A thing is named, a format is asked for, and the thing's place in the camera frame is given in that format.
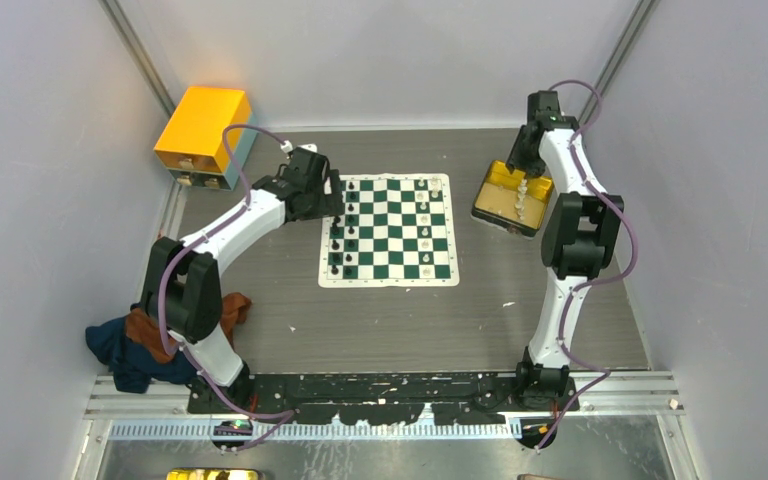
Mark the yellow transparent tray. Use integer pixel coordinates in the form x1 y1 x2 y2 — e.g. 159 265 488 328
471 160 554 238

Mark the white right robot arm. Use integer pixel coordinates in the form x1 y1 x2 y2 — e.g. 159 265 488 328
505 90 624 411

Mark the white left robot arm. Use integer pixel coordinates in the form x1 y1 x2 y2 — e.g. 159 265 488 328
140 144 344 413

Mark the green white chess board mat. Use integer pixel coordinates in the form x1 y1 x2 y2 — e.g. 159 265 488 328
318 173 460 289

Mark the yellow teal drawer box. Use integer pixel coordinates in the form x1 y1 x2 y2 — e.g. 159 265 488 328
154 85 256 191

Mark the orange cloth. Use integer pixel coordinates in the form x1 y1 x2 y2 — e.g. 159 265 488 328
125 292 252 364

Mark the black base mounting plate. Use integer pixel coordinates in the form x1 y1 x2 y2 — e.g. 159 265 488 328
187 371 578 426

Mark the dark blue cloth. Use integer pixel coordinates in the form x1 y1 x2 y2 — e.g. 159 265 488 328
85 314 196 394

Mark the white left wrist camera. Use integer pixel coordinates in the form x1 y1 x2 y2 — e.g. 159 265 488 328
280 140 318 157

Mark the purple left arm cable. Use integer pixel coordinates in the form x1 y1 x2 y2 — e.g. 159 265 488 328
157 124 299 453

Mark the aluminium frame rail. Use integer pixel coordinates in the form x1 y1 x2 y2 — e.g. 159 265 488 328
84 372 685 442

